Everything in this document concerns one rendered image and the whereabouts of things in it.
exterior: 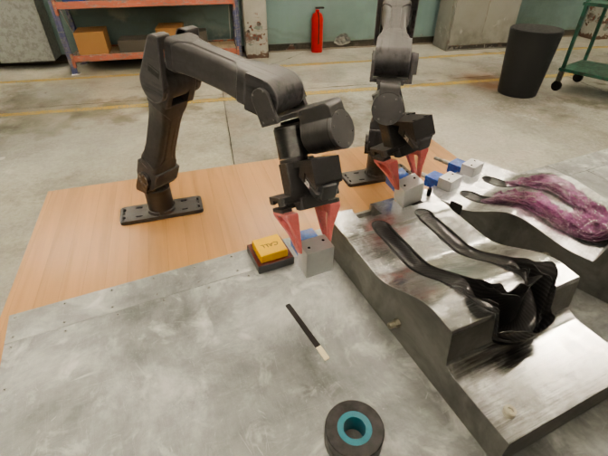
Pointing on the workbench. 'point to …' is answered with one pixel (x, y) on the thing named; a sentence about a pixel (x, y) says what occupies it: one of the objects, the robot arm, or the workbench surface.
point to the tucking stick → (308, 332)
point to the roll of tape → (357, 420)
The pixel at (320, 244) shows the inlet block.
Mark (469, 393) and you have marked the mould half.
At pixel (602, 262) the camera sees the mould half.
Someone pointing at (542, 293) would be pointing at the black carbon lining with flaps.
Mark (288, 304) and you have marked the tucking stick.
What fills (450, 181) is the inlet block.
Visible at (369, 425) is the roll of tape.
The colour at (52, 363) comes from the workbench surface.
